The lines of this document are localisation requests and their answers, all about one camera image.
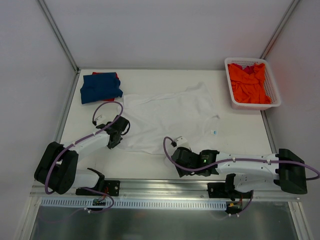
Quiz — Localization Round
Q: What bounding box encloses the aluminium mounting rail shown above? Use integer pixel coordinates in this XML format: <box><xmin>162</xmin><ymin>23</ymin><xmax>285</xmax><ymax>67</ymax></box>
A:
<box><xmin>29</xmin><ymin>178</ymin><xmax>301</xmax><ymax>202</ymax></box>

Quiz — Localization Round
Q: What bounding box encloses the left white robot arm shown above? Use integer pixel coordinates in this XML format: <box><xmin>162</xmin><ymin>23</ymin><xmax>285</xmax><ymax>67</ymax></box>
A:
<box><xmin>34</xmin><ymin>115</ymin><xmax>131</xmax><ymax>196</ymax></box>

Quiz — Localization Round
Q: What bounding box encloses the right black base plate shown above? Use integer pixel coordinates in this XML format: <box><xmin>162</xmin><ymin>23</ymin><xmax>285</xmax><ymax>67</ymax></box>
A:
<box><xmin>207</xmin><ymin>182</ymin><xmax>252</xmax><ymax>201</ymax></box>

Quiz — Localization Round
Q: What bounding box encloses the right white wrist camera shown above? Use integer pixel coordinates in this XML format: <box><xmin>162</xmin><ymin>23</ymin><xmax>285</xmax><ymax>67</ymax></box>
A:
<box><xmin>171</xmin><ymin>136</ymin><xmax>190</xmax><ymax>149</ymax></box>

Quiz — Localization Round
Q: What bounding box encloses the magenta garment in basket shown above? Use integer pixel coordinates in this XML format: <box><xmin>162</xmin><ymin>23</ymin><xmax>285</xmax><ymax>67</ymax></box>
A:
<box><xmin>243</xmin><ymin>65</ymin><xmax>255</xmax><ymax>75</ymax></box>

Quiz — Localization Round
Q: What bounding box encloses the white t shirt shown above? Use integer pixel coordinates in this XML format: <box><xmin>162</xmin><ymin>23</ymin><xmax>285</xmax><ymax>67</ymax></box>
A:
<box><xmin>118</xmin><ymin>82</ymin><xmax>220</xmax><ymax>155</ymax></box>

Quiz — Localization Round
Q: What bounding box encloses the folded blue t shirt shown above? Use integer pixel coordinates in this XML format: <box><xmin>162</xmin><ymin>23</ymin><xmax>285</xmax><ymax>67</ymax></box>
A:
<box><xmin>80</xmin><ymin>72</ymin><xmax>123</xmax><ymax>105</ymax></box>

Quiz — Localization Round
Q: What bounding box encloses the folded red t shirt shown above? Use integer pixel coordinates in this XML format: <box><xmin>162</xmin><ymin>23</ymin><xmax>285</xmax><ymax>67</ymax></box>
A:
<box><xmin>92</xmin><ymin>72</ymin><xmax>122</xmax><ymax>102</ymax></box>

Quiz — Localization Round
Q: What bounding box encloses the orange t shirt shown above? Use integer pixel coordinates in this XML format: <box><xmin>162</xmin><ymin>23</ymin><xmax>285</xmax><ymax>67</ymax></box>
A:
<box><xmin>227</xmin><ymin>63</ymin><xmax>272</xmax><ymax>104</ymax></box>

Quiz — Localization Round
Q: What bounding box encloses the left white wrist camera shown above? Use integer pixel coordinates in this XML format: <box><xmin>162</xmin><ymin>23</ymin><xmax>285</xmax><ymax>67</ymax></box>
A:
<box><xmin>92</xmin><ymin>115</ymin><xmax>106</xmax><ymax>126</ymax></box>

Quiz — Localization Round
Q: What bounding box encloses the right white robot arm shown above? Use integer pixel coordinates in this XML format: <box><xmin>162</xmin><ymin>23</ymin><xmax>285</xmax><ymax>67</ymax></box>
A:
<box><xmin>171</xmin><ymin>146</ymin><xmax>308</xmax><ymax>198</ymax></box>

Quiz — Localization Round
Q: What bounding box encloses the white slotted cable duct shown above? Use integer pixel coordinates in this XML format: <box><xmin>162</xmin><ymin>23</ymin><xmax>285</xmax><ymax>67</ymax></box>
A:
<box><xmin>40</xmin><ymin>197</ymin><xmax>227</xmax><ymax>211</ymax></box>

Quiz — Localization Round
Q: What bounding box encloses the white plastic basket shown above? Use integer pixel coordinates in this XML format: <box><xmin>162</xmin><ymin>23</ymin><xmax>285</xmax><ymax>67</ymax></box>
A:
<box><xmin>224</xmin><ymin>57</ymin><xmax>281</xmax><ymax>111</ymax></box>

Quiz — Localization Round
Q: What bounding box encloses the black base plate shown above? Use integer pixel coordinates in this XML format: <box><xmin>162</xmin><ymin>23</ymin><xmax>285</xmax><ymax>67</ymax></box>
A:
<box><xmin>75</xmin><ymin>179</ymin><xmax>121</xmax><ymax>197</ymax></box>
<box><xmin>207</xmin><ymin>182</ymin><xmax>252</xmax><ymax>201</ymax></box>

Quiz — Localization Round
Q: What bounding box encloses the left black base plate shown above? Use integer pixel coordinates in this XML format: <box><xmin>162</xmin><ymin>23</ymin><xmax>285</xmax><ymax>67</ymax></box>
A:
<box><xmin>75</xmin><ymin>179</ymin><xmax>121</xmax><ymax>197</ymax></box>

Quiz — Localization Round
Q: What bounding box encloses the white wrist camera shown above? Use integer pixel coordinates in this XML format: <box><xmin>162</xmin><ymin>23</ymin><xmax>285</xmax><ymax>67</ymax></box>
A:
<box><xmin>171</xmin><ymin>136</ymin><xmax>190</xmax><ymax>149</ymax></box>
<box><xmin>92</xmin><ymin>115</ymin><xmax>106</xmax><ymax>126</ymax></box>

